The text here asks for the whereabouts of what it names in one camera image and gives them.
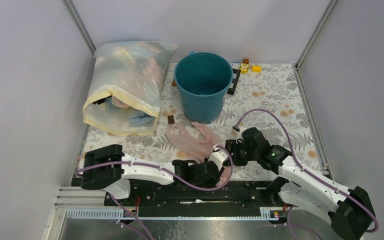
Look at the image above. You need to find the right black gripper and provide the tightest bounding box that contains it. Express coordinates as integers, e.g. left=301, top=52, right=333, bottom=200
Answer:
left=222, top=139, right=259, bottom=167

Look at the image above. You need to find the pink plastic trash bag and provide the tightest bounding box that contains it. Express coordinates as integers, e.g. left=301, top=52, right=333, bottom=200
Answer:
left=165, top=122, right=233, bottom=189

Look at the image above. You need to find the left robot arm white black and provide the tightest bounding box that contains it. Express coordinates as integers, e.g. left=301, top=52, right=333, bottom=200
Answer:
left=74, top=144, right=233, bottom=206

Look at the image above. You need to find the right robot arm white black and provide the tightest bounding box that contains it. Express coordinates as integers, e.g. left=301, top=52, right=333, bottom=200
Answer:
left=225, top=127, right=376, bottom=240

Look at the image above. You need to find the teal plastic trash bin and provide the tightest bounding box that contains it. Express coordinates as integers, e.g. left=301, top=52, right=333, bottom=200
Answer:
left=174, top=52, right=233, bottom=124

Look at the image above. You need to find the large translucent bag of bags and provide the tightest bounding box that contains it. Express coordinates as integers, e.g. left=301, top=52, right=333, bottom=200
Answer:
left=82, top=40, right=177, bottom=136

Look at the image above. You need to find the floral patterned table mat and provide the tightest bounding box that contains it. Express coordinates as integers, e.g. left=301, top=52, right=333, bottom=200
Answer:
left=76, top=62, right=325, bottom=182

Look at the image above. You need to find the dark brown wooden block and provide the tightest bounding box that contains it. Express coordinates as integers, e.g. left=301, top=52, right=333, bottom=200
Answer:
left=167, top=115, right=175, bottom=125

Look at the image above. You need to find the yellow toy cube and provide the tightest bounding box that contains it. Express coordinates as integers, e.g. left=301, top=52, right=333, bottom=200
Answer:
left=251, top=65, right=262, bottom=73

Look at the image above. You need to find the yellow toy figure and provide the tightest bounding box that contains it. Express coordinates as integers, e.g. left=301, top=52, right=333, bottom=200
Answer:
left=239, top=62, right=249, bottom=74

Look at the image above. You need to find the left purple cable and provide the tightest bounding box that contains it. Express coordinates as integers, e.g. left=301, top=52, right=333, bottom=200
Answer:
left=74, top=145, right=235, bottom=240

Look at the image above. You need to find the purple cable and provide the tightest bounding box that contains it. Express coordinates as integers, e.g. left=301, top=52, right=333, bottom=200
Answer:
left=232, top=108, right=380, bottom=240
left=74, top=145, right=235, bottom=240

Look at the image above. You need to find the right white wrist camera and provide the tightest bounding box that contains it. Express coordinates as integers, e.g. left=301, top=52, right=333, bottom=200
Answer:
left=232, top=124, right=246, bottom=138

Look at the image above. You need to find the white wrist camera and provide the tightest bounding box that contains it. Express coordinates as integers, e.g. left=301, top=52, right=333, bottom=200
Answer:
left=208, top=145, right=230, bottom=170
left=232, top=124, right=246, bottom=138

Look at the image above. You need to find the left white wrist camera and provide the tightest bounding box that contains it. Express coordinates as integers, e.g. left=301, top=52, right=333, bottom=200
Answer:
left=208, top=145, right=230, bottom=170

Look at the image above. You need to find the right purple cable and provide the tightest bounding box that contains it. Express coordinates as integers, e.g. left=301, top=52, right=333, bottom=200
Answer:
left=232, top=108, right=380, bottom=240

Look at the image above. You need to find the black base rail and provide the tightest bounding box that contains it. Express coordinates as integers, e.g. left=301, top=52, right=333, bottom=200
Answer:
left=119, top=180, right=285, bottom=216

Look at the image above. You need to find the grey slotted cable duct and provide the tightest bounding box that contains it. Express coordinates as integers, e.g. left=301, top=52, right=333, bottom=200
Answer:
left=66, top=207, right=280, bottom=223

